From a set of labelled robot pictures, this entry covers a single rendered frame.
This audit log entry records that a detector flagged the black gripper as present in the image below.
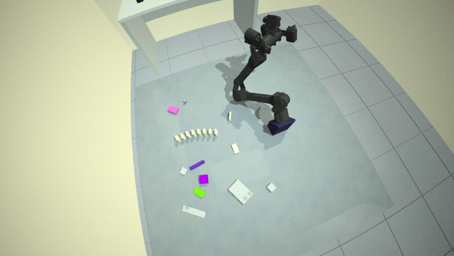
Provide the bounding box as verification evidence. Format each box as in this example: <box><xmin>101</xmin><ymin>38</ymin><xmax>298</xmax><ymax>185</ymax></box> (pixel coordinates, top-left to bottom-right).
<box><xmin>260</xmin><ymin>24</ymin><xmax>297</xmax><ymax>46</ymax></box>

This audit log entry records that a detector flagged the pink rectangular block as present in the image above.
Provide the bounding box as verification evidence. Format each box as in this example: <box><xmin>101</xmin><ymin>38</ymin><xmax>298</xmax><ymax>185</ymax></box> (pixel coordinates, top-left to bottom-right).
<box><xmin>168</xmin><ymin>106</ymin><xmax>179</xmax><ymax>114</ymax></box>

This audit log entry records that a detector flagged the green rectangular block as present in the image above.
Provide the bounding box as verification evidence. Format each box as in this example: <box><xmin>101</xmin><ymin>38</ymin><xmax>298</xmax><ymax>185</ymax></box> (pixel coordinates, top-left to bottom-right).
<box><xmin>194</xmin><ymin>187</ymin><xmax>206</xmax><ymax>198</ymax></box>

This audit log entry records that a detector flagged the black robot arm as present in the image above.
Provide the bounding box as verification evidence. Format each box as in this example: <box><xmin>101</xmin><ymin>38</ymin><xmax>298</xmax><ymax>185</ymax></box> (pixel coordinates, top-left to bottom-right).
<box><xmin>233</xmin><ymin>15</ymin><xmax>291</xmax><ymax>124</ymax></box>

